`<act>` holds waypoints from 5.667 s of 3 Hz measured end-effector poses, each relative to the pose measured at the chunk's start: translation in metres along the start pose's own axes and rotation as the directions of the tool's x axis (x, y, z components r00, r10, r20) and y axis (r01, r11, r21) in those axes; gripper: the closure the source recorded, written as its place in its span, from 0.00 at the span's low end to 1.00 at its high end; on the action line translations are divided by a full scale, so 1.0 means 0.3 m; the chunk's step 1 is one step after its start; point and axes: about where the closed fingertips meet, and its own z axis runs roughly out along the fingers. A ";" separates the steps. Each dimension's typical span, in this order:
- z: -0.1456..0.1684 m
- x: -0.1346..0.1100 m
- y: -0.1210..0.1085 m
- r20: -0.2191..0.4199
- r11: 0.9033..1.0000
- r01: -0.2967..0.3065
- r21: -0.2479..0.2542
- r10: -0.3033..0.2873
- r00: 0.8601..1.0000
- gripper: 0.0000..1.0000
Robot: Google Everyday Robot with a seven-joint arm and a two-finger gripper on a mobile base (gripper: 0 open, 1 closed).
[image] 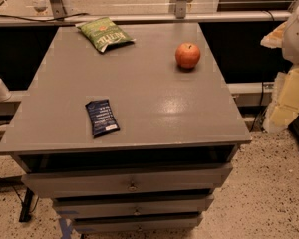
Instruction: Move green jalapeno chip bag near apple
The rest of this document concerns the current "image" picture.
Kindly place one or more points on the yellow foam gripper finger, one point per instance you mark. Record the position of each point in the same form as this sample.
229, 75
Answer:
274, 38

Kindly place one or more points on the green jalapeno chip bag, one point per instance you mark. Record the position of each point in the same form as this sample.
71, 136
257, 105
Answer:
103, 33

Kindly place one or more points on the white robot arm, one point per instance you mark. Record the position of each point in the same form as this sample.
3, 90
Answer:
286, 37

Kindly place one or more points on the red apple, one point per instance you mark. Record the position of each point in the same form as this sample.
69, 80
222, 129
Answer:
187, 55

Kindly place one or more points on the grey drawer cabinet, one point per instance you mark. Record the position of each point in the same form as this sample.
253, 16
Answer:
168, 116

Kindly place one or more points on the dark blue snack packet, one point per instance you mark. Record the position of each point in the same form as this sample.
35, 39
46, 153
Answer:
101, 117

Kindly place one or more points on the middle grey drawer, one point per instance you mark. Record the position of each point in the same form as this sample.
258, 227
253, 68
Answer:
133, 207

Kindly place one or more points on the grey drawer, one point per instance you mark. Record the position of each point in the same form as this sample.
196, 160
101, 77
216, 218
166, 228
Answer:
133, 207
116, 182
140, 223

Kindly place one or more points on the top grey drawer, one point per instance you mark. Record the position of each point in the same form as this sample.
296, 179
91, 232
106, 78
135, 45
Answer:
116, 182

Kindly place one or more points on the bottom grey drawer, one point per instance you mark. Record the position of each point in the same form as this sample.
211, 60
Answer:
140, 223

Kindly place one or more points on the metal frame rail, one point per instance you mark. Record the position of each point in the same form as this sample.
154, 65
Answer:
223, 16

